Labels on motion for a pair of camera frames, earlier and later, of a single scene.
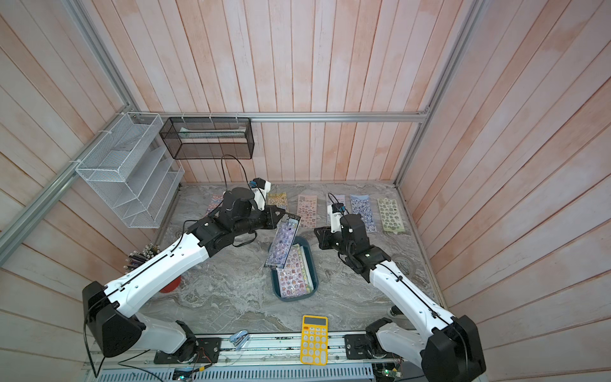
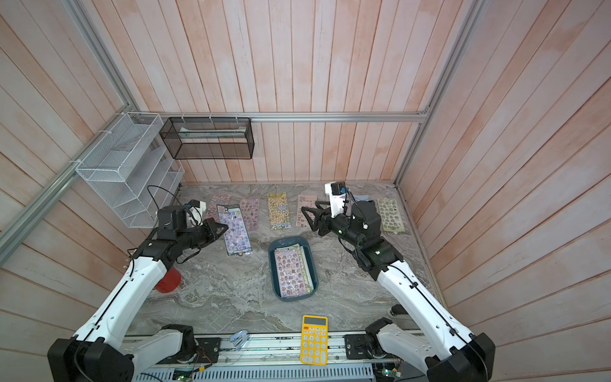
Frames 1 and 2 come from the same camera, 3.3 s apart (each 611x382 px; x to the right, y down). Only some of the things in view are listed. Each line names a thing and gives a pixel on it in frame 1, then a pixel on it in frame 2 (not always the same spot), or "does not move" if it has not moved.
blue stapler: (239, 339) does not move
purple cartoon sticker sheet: (282, 242) to (236, 237)
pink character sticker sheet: (291, 277) does not move
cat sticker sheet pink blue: (215, 201) does not move
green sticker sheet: (391, 215) does not move
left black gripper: (271, 224) to (211, 225)
